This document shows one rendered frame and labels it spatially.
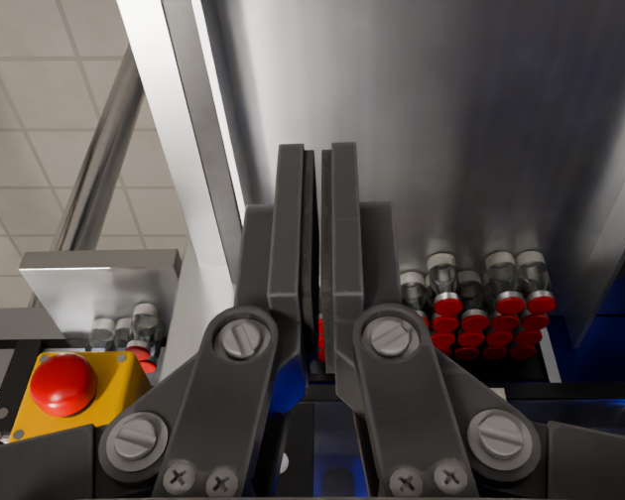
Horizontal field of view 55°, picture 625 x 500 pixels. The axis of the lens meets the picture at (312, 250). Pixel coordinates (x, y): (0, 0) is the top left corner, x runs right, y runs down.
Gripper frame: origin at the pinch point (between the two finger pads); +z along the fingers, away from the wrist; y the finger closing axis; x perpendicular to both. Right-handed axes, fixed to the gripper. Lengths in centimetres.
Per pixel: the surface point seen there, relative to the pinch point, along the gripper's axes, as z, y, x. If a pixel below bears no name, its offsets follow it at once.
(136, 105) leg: 66, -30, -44
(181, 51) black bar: 20.3, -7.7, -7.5
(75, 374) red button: 10.9, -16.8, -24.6
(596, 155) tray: 22.1, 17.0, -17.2
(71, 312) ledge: 22.4, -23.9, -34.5
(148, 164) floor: 110, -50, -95
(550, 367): 17.1, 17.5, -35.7
